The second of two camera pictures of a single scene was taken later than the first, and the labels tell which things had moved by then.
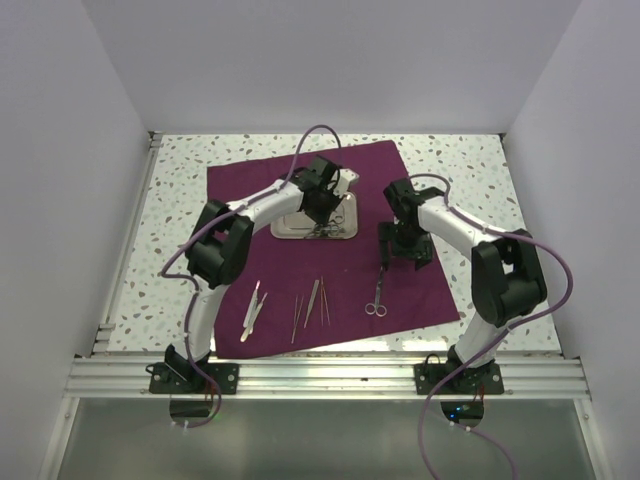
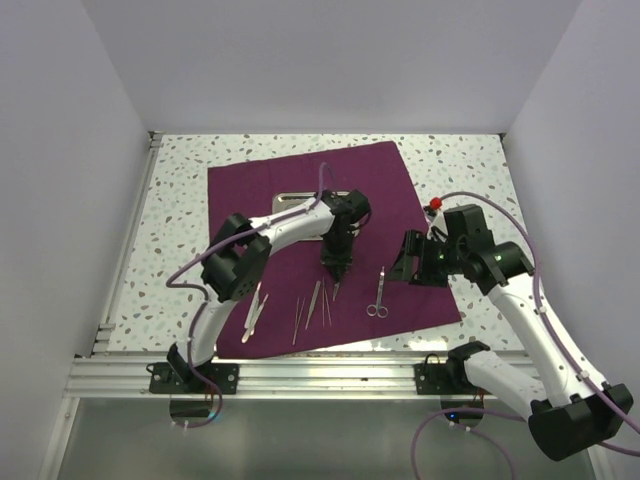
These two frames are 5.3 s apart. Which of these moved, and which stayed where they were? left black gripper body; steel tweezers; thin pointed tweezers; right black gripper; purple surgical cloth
Moved: left black gripper body; right black gripper
Stayed: purple surgical cloth; steel tweezers; thin pointed tweezers
